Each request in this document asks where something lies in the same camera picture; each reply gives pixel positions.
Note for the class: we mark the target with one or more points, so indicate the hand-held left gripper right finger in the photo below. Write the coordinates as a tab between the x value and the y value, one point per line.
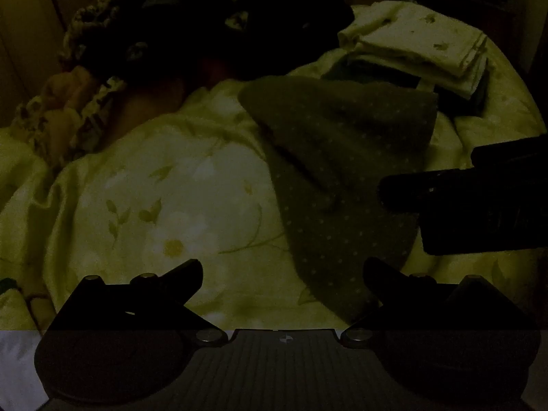
376	275

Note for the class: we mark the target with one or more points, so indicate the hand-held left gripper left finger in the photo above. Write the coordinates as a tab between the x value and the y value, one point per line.
190	274

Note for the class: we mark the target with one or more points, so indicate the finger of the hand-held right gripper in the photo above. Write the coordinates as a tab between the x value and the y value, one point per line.
406	192
509	152

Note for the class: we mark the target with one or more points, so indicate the grey dotted shirt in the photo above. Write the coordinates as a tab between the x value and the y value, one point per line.
342	158

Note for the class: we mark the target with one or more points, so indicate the dark patterned clothes pile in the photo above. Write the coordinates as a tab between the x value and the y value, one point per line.
278	21

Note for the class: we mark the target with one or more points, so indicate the pile of dark clothes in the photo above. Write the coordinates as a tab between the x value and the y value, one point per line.
115	38

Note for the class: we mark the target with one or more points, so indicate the floral duvet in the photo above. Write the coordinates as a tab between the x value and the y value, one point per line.
171	188

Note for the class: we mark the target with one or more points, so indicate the dark folded garment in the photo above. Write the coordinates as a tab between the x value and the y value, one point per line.
342	68

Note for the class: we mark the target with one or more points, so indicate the white folded printed garment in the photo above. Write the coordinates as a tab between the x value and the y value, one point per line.
406	34

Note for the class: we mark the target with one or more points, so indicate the tan pillow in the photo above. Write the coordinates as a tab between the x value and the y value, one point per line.
162	98

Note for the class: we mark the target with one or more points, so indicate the patterned ruffled pillow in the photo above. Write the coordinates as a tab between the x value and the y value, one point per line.
92	111

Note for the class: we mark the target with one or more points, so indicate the orange plush toy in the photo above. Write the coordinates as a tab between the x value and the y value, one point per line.
64	94

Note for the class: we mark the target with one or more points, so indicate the padded headboard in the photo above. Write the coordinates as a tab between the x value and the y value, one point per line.
25	43

